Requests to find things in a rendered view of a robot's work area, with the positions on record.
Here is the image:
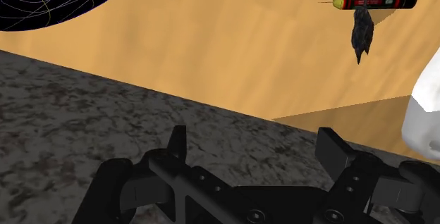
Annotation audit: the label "dark ragged pointed lump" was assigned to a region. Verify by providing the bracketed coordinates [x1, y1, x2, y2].
[350, 6, 375, 66]

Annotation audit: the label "grey marbled robot stand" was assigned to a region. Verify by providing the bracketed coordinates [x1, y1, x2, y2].
[0, 49, 440, 224]

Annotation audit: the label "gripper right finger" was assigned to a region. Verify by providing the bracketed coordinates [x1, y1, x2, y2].
[314, 126, 440, 224]

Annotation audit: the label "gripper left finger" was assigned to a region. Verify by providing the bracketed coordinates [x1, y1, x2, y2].
[71, 124, 267, 224]

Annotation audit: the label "black sphere with thin lines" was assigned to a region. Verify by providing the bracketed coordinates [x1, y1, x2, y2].
[0, 0, 142, 32]

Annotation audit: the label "black red pen yellow tip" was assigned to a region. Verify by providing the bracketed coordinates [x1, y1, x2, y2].
[317, 0, 419, 11]

